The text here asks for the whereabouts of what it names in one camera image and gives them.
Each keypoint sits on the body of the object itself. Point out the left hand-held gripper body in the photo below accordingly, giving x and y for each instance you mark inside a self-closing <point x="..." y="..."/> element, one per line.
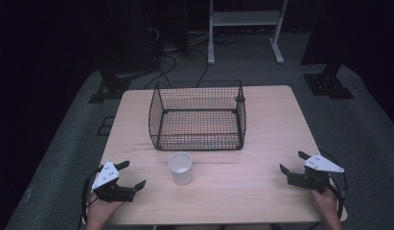
<point x="105" y="175"/>

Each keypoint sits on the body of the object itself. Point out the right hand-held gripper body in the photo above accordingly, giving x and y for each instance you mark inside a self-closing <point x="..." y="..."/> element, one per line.
<point x="314" y="179"/>

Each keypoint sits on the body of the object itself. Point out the white cup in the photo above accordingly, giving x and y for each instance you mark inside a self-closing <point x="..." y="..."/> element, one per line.
<point x="180" y="169"/>

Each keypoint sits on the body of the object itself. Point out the person's right hand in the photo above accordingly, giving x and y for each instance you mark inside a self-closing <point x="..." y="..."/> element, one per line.
<point x="325" y="204"/>

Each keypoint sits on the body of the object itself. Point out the person's left hand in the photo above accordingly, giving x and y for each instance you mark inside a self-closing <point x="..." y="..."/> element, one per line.
<point x="100" y="212"/>

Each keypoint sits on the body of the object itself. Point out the black stand base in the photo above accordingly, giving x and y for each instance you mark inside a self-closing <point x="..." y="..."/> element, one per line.
<point x="327" y="84"/>
<point x="113" y="86"/>

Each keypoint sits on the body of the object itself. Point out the white metal desk frame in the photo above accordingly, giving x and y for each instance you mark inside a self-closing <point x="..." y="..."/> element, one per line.
<point x="245" y="18"/>

